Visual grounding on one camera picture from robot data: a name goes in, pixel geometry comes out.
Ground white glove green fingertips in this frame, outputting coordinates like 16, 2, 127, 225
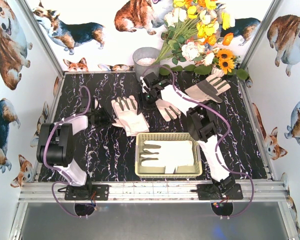
111, 95, 149, 137

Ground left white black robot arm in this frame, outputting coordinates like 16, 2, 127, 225
36, 97, 114, 187

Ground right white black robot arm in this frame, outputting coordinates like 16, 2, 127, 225
139, 72, 236, 196

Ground beige plastic storage basket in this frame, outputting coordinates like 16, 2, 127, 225
134, 132, 203, 179

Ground grey metal bucket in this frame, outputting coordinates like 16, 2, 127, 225
132, 47, 160, 82

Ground grey cuffed glove back right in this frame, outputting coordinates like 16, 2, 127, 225
185, 74, 231, 103

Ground artificial flower bouquet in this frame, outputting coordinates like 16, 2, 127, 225
154, 0, 235, 66

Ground small sunflower pot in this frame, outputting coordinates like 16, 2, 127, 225
210, 48, 241, 78

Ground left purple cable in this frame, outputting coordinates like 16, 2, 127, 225
42, 86, 91, 219

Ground purple cable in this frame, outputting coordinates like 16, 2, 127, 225
42, 86, 91, 219
141, 64, 253, 219

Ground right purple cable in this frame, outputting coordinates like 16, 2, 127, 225
141, 64, 253, 219

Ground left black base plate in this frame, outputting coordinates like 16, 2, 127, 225
64, 184, 110, 201

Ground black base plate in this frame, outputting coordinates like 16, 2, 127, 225
194, 183, 244, 200
64, 184, 110, 201

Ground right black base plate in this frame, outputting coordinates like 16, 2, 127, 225
194, 183, 244, 200

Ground aluminium front frame rail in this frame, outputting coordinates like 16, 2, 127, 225
18, 179, 288, 203

